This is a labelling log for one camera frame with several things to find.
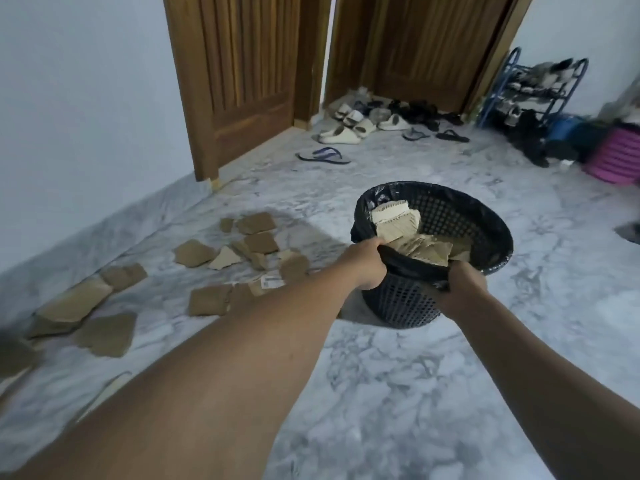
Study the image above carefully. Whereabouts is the blue metal shoe rack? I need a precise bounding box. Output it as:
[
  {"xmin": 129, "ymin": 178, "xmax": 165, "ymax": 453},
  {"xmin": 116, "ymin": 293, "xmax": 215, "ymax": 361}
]
[{"xmin": 477, "ymin": 47, "xmax": 590, "ymax": 131}]

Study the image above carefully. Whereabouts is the person's right forearm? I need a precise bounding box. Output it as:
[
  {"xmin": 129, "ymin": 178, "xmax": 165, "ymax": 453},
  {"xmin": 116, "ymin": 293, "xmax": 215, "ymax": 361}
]
[{"xmin": 455, "ymin": 289, "xmax": 640, "ymax": 480}]

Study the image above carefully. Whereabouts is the pile of black sandals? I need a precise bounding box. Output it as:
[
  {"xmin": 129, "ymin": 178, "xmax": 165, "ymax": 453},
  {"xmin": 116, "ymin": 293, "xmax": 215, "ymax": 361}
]
[{"xmin": 359, "ymin": 97, "xmax": 463, "ymax": 133}]

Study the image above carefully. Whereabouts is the row of grey sneakers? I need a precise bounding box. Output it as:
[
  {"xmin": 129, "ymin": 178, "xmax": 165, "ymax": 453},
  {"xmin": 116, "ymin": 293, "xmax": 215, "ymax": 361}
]
[{"xmin": 505, "ymin": 57, "xmax": 576, "ymax": 128}]

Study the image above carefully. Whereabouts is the crumpled clear plastic bag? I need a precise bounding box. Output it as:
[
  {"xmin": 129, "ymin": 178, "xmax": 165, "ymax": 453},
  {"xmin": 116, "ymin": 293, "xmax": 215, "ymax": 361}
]
[{"xmin": 597, "ymin": 77, "xmax": 640, "ymax": 125}]

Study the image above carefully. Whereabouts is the person's left hand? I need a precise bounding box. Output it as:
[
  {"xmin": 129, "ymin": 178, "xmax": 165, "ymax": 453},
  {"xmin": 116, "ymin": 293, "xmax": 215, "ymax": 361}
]
[{"xmin": 345, "ymin": 238, "xmax": 389, "ymax": 291}]

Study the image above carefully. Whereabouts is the black bin with liner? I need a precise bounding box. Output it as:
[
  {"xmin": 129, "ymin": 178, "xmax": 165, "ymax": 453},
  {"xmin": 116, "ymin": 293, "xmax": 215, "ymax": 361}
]
[{"xmin": 349, "ymin": 181, "xmax": 515, "ymax": 329}]

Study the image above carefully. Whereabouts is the pink mesh basket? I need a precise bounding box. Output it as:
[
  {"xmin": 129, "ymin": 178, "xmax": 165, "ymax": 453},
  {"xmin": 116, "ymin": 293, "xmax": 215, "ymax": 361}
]
[{"xmin": 583, "ymin": 125, "xmax": 640, "ymax": 185}]

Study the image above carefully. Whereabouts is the scatter of brown paper pieces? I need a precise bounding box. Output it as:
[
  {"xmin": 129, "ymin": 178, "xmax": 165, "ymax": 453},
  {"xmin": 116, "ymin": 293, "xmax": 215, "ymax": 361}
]
[{"xmin": 0, "ymin": 212, "xmax": 311, "ymax": 385}]

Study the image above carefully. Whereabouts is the person's right hand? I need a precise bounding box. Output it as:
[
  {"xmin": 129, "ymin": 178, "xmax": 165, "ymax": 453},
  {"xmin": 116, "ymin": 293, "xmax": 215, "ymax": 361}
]
[{"xmin": 423, "ymin": 259, "xmax": 489, "ymax": 321}]

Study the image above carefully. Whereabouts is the blue strap flip-flop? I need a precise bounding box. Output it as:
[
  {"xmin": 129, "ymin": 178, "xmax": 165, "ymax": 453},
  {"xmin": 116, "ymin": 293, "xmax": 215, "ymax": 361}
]
[{"xmin": 295, "ymin": 147, "xmax": 352, "ymax": 165}]

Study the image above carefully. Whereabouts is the blue mop bucket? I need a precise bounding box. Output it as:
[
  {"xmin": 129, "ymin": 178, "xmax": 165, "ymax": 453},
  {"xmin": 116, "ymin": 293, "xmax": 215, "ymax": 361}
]
[{"xmin": 547, "ymin": 114, "xmax": 609, "ymax": 151}]

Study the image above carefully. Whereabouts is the person's left forearm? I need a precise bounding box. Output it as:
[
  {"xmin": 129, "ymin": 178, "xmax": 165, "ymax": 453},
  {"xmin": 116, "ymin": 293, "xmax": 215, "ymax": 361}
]
[{"xmin": 9, "ymin": 249, "xmax": 371, "ymax": 480}]

